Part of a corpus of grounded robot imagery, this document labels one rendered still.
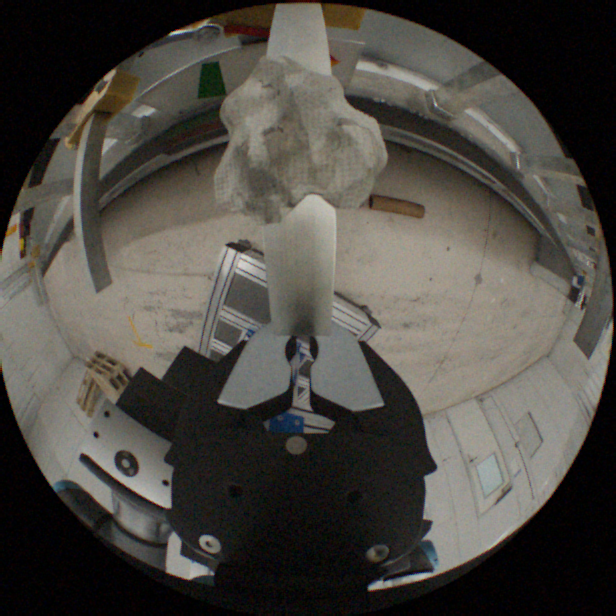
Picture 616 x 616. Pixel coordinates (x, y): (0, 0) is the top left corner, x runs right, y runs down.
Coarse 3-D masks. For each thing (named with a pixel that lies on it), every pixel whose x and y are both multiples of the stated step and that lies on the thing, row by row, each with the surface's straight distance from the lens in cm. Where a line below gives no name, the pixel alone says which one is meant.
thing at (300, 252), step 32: (288, 32) 15; (320, 32) 14; (320, 64) 11; (288, 224) 7; (320, 224) 7; (288, 256) 7; (320, 256) 7; (288, 288) 8; (320, 288) 8; (288, 320) 9; (320, 320) 9
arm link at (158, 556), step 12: (108, 516) 52; (96, 528) 51; (108, 528) 50; (108, 540) 49; (120, 540) 47; (132, 540) 45; (132, 552) 47; (144, 552) 46; (156, 552) 47; (156, 564) 49
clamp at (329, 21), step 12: (228, 12) 23; (240, 12) 23; (252, 12) 23; (264, 12) 23; (324, 12) 23; (336, 12) 23; (348, 12) 23; (360, 12) 23; (192, 24) 24; (228, 24) 24; (240, 24) 24; (252, 24) 24; (264, 24) 24; (336, 24) 24; (348, 24) 24; (360, 24) 24; (228, 36) 25
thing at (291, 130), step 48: (240, 96) 9; (288, 96) 7; (336, 96) 8; (240, 144) 7; (288, 144) 7; (336, 144) 7; (384, 144) 8; (240, 192) 7; (288, 192) 7; (336, 192) 7
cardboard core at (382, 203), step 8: (376, 200) 92; (384, 200) 93; (392, 200) 96; (400, 200) 99; (376, 208) 93; (384, 208) 94; (392, 208) 95; (400, 208) 97; (408, 208) 99; (416, 208) 102; (424, 208) 105; (416, 216) 104
